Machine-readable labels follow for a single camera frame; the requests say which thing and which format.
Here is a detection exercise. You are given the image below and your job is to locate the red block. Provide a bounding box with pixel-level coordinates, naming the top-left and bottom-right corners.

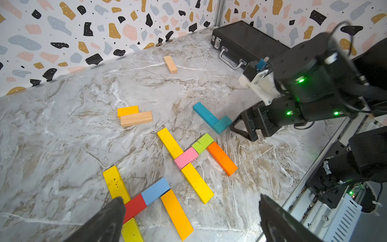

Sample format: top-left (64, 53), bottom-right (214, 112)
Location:
top-left (123, 194), bottom-right (147, 224)

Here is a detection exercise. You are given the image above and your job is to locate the green block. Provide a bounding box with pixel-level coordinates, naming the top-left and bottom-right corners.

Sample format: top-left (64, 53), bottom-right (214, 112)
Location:
top-left (192, 134), bottom-right (214, 155)

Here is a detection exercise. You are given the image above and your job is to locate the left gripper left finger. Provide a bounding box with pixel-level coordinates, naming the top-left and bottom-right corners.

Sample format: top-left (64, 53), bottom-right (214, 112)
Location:
top-left (65, 197), bottom-right (126, 242)

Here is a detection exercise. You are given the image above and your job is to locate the black briefcase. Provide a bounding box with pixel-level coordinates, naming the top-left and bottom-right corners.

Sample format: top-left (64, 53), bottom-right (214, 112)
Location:
top-left (211, 21), bottom-right (290, 70)

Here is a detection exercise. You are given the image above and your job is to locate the tan wooden block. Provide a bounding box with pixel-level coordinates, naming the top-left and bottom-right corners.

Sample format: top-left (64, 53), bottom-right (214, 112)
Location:
top-left (121, 111), bottom-right (153, 127)

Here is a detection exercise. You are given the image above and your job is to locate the orange-yellow small block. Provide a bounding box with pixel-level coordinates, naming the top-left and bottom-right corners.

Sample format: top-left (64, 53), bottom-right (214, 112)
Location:
top-left (118, 105), bottom-right (139, 119)

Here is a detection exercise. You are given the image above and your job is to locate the pink block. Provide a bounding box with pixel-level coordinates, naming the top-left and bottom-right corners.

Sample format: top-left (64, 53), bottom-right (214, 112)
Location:
top-left (174, 147), bottom-right (199, 170)

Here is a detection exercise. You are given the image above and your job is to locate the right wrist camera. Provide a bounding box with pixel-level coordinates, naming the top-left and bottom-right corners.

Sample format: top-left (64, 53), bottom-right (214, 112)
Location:
top-left (238, 56), bottom-right (281, 105)

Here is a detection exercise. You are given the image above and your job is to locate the aluminium front rail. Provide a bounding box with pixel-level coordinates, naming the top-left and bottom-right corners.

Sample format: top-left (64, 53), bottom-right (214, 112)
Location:
top-left (256, 116), bottom-right (387, 242)

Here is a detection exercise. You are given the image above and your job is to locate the teal block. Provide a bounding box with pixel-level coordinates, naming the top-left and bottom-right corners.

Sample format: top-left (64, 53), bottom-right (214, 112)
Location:
top-left (213, 116), bottom-right (232, 135)
top-left (192, 102), bottom-right (219, 127)

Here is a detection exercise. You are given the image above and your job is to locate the light blue block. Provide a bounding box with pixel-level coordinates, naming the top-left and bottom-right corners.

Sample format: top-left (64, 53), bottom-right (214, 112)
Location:
top-left (141, 177), bottom-right (170, 206)

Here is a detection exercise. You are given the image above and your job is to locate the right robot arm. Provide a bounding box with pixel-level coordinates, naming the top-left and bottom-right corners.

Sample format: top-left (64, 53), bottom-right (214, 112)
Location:
top-left (230, 32), bottom-right (387, 141)

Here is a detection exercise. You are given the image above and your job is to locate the orange block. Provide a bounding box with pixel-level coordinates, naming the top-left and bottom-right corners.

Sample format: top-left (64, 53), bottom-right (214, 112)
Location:
top-left (207, 142), bottom-right (238, 176)

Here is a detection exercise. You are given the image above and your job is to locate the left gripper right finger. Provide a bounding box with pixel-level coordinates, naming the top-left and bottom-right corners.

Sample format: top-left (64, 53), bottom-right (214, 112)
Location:
top-left (259, 194), bottom-right (321, 242)

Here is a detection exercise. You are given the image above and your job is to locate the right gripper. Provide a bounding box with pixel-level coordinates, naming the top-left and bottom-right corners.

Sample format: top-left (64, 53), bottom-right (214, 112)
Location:
top-left (230, 32), bottom-right (365, 141)

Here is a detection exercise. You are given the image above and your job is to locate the circuit board with leds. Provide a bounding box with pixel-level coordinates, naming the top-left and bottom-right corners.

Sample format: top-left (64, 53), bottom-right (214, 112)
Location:
top-left (347, 182), bottom-right (377, 213)

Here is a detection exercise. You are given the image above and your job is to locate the lime yellow block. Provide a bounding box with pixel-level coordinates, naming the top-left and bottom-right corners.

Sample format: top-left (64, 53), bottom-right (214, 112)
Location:
top-left (122, 218), bottom-right (144, 242)

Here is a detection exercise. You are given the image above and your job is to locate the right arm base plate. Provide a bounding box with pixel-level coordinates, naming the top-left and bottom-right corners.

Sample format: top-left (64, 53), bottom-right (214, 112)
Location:
top-left (306, 141), bottom-right (347, 209)

